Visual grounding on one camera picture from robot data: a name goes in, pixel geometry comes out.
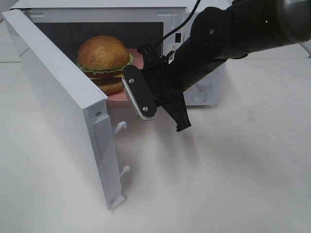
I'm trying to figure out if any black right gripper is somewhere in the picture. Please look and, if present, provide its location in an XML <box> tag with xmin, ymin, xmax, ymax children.
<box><xmin>138</xmin><ymin>45</ymin><xmax>191</xmax><ymax>132</ymax></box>

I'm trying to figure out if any round white door button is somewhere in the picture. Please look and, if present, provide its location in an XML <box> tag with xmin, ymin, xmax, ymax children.
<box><xmin>192</xmin><ymin>90</ymin><xmax>207</xmax><ymax>102</ymax></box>

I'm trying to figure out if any white timer knob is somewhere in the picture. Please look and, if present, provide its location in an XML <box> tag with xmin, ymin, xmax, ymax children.
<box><xmin>196</xmin><ymin>76</ymin><xmax>213</xmax><ymax>87</ymax></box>

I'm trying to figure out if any pink round plate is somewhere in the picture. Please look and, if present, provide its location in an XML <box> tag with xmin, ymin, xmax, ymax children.
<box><xmin>106</xmin><ymin>49</ymin><xmax>144</xmax><ymax>108</ymax></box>

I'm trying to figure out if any burger with lettuce and cheese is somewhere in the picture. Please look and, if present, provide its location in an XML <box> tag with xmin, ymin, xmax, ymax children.
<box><xmin>77</xmin><ymin>35</ymin><xmax>134</xmax><ymax>95</ymax></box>

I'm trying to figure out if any white microwave door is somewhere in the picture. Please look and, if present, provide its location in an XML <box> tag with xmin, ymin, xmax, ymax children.
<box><xmin>3</xmin><ymin>9</ymin><xmax>130</xmax><ymax>210</ymax></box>

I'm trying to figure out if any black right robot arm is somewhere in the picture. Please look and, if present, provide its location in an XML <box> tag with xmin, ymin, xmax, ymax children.
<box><xmin>138</xmin><ymin>0</ymin><xmax>311</xmax><ymax>131</ymax></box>

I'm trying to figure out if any white warning label sticker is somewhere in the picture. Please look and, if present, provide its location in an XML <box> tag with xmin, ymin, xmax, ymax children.
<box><xmin>167</xmin><ymin>43</ymin><xmax>178</xmax><ymax>53</ymax></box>

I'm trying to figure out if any white microwave oven body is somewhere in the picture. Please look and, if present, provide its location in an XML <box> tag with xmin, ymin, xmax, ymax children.
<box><xmin>3</xmin><ymin>0</ymin><xmax>195</xmax><ymax>62</ymax></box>

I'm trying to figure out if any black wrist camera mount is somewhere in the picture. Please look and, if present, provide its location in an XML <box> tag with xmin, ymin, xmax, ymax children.
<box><xmin>122</xmin><ymin>65</ymin><xmax>157</xmax><ymax>120</ymax></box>

